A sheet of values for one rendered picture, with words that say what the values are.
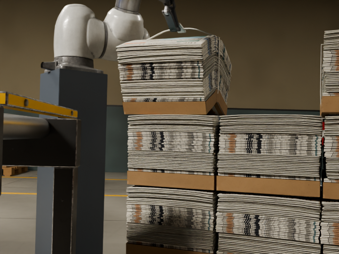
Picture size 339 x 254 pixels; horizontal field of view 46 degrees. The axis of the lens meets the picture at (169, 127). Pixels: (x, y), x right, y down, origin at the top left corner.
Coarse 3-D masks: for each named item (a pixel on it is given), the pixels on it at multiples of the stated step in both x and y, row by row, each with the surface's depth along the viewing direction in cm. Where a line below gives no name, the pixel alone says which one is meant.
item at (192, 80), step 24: (120, 48) 127; (144, 48) 124; (168, 48) 122; (192, 48) 119; (120, 72) 131; (144, 72) 128; (168, 72) 125; (192, 72) 122; (144, 96) 131; (168, 96) 128; (192, 96) 125
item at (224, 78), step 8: (224, 48) 146; (224, 56) 146; (224, 64) 147; (224, 72) 147; (224, 80) 148; (224, 88) 149; (224, 96) 150; (216, 104) 141; (208, 112) 147; (216, 112) 146
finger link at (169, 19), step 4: (168, 12) 128; (164, 16) 131; (168, 16) 131; (172, 16) 131; (168, 20) 132; (172, 20) 132; (168, 24) 134; (172, 24) 133; (172, 28) 135; (176, 28) 135
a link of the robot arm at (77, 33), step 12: (72, 12) 155; (84, 12) 156; (60, 24) 155; (72, 24) 154; (84, 24) 156; (96, 24) 159; (60, 36) 155; (72, 36) 154; (84, 36) 155; (96, 36) 158; (60, 48) 155; (72, 48) 154; (84, 48) 156; (96, 48) 159
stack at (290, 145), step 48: (144, 144) 126; (192, 144) 120; (240, 144) 116; (288, 144) 112; (336, 144) 107; (144, 192) 126; (192, 192) 120; (240, 192) 118; (144, 240) 125; (192, 240) 120; (240, 240) 116; (288, 240) 111; (336, 240) 106
